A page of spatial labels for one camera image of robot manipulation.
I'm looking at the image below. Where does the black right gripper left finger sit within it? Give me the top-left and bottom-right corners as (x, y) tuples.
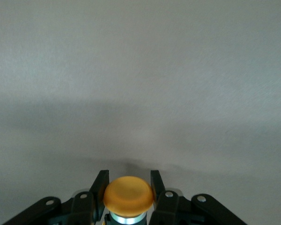
(2, 170), (111, 225)

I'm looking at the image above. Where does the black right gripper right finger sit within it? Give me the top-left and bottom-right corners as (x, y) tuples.
(149, 170), (249, 225)

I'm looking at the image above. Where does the orange capped push button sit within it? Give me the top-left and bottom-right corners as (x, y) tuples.
(104, 176), (155, 225)

